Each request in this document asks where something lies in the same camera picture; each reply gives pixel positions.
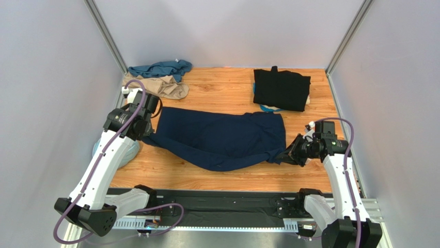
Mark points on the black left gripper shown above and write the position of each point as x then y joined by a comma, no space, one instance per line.
150,131

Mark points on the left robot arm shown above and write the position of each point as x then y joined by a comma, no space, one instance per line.
87,206

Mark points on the aluminium front rail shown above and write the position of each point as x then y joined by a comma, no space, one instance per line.
306,229

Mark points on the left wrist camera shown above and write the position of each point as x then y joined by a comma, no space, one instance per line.
144,101

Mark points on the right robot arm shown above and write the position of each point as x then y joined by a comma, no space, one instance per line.
348,223

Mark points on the light blue round device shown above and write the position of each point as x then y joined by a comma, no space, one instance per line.
129,156

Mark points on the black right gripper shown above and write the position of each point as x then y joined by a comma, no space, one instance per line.
297,150

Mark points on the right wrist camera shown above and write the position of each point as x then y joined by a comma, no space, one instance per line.
320,130

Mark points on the folded black t shirt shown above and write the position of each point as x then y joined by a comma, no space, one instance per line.
285,90

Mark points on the right aluminium corner post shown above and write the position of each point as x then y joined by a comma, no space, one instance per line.
351,31

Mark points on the aluminium corner post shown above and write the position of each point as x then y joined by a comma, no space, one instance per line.
351,31
106,34

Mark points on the teal blue t shirt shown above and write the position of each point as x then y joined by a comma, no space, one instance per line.
175,68

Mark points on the beige t shirt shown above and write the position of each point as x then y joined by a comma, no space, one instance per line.
164,87

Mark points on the left aluminium corner post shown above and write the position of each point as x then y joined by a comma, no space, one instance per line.
106,34

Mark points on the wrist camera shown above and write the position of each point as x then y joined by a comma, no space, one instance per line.
320,130
144,101

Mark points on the navy blue t shirt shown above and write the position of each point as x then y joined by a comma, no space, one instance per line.
220,142

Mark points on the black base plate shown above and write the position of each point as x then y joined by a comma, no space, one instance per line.
221,210

